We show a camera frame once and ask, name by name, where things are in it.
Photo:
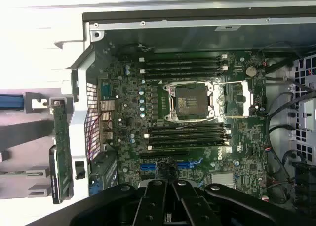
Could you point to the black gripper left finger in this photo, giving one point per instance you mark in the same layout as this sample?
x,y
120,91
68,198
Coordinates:
x,y
150,203

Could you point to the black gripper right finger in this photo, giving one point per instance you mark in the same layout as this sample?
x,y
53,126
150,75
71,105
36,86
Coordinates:
x,y
190,203

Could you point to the blue expansion slot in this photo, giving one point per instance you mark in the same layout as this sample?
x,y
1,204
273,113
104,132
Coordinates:
x,y
148,167

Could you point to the silver chipset heatsink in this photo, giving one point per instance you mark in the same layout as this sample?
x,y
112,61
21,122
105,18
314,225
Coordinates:
x,y
222,179

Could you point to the long black expansion slot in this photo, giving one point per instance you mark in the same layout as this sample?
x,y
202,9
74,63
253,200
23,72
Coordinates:
x,y
163,155

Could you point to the RAM slot with black latches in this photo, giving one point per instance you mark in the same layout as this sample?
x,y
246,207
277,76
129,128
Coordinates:
x,y
182,75
182,63
187,139
187,128

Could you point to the RAM slot with white latches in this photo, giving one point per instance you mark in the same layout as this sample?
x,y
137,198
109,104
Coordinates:
x,y
182,69
187,134
182,58

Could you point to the green motherboard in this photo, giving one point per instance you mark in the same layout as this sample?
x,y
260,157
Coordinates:
x,y
128,137

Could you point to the ribbed silver port block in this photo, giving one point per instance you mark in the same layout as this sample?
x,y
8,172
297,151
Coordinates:
x,y
107,120

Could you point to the thin metal locking lever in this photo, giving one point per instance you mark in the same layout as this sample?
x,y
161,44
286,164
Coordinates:
x,y
242,117
229,82

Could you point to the CPU socket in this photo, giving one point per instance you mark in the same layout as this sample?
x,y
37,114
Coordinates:
x,y
190,102

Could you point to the tall silver port block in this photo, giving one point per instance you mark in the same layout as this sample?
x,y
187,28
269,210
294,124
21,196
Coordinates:
x,y
107,105

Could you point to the silver socket cover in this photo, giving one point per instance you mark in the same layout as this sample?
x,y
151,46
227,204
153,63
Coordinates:
x,y
247,100

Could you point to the black fan shroud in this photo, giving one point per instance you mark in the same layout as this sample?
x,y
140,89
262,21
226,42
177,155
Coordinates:
x,y
306,174

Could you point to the teal serial port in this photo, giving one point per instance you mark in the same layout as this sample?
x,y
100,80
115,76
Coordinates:
x,y
107,90

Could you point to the silver coin battery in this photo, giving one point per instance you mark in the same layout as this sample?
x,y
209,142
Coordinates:
x,y
251,71

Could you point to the perforated metal disk bay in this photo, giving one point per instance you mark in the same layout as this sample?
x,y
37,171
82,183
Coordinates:
x,y
307,115

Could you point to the grey parts rack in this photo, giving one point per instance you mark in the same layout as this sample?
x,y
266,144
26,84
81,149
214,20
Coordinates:
x,y
28,97

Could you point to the dark grey PC case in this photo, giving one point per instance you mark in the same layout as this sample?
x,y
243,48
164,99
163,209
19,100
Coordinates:
x,y
172,41

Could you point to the hard disk with blue rails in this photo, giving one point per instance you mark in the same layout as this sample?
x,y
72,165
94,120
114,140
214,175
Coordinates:
x,y
10,101

